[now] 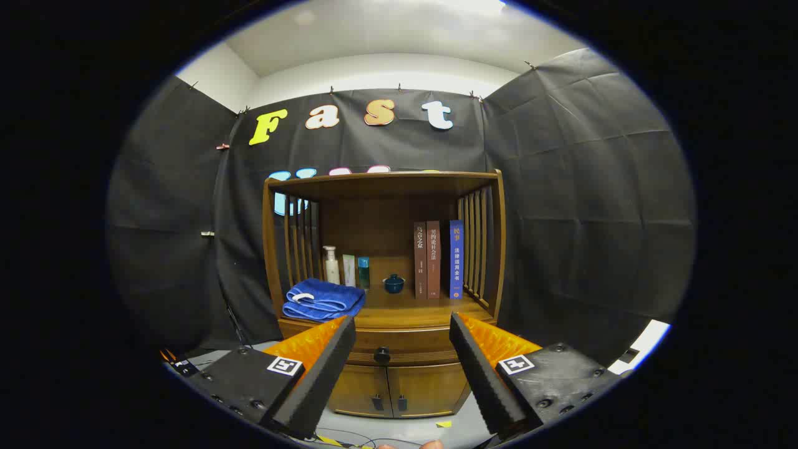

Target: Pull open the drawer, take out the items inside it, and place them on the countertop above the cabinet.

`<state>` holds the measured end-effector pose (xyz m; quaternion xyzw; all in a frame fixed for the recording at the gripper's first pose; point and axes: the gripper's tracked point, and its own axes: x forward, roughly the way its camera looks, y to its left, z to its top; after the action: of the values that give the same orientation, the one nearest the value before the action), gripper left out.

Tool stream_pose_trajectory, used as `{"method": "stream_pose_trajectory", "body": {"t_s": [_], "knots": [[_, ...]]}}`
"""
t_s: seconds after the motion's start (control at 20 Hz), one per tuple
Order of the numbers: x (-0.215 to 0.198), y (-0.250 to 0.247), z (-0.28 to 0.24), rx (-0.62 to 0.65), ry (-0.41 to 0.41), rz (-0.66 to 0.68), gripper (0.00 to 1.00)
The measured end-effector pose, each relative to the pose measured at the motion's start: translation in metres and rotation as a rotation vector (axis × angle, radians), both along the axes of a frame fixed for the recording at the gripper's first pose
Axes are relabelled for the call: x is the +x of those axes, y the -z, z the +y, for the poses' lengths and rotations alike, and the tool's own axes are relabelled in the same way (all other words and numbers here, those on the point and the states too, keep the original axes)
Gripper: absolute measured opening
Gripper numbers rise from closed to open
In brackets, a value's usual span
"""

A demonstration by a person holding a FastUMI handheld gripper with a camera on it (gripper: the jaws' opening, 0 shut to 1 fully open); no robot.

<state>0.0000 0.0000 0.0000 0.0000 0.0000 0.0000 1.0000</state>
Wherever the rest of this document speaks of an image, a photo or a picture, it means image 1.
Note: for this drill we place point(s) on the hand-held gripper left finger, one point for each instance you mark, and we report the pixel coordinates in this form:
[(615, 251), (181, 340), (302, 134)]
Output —
[(324, 380)]

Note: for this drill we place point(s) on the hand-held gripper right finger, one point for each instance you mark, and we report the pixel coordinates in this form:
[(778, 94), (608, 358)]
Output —
[(483, 380)]

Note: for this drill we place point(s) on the wooden countertop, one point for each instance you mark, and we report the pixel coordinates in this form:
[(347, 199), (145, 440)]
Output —
[(424, 308)]

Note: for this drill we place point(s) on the wooden cabinet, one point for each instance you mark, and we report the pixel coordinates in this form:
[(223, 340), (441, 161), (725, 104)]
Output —
[(374, 224)]

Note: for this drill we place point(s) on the folded blue towel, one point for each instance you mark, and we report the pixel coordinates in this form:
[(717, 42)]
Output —
[(324, 299)]

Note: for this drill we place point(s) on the white pump bottle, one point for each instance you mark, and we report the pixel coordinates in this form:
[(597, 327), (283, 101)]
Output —
[(331, 271)]

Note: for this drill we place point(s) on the white and green tube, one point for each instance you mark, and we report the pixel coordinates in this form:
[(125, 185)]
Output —
[(349, 271)]

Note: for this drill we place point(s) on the blue capped bottle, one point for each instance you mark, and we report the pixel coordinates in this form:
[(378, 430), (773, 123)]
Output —
[(363, 274)]

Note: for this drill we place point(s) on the dark blue lidded teacup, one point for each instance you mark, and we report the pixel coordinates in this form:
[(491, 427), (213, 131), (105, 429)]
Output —
[(394, 285)]

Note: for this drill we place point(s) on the blue book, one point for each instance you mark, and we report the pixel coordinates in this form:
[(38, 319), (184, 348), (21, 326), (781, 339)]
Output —
[(457, 262)]

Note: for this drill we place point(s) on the reddish brown book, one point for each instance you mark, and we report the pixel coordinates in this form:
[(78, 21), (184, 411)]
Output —
[(434, 262)]

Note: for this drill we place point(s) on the dark brown book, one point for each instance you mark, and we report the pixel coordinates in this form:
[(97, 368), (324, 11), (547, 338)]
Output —
[(421, 262)]

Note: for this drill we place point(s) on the black device with orange parts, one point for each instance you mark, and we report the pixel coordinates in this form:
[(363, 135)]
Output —
[(177, 363)]

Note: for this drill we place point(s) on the white panel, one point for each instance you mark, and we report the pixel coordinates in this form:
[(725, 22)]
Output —
[(648, 340)]

